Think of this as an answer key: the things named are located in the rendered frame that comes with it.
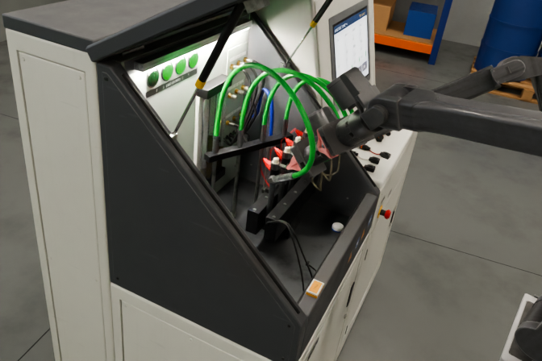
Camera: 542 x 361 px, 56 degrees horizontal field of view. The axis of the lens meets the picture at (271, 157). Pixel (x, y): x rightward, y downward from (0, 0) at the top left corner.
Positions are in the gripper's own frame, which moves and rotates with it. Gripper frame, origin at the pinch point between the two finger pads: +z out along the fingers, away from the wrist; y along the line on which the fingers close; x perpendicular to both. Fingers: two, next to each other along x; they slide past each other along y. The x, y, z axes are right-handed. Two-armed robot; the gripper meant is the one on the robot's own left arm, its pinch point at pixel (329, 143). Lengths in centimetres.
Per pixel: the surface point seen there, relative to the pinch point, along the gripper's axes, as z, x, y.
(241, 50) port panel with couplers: 50, -43, -12
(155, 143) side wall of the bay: 14.8, -16.5, 32.2
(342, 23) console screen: 52, -42, -54
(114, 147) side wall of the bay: 25, -21, 40
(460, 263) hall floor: 154, 82, -130
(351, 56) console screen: 64, -33, -60
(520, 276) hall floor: 141, 102, -154
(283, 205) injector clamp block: 46.9, 8.3, -2.5
